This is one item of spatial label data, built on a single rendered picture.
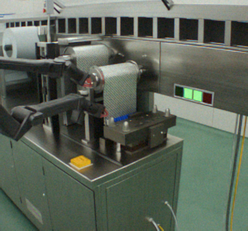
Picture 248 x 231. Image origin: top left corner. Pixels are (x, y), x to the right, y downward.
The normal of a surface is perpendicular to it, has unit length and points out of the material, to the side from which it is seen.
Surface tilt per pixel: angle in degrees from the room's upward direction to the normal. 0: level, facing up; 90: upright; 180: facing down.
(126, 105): 90
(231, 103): 90
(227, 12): 90
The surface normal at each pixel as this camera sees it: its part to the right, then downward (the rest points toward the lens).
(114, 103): 0.69, 0.22
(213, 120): -0.72, 0.21
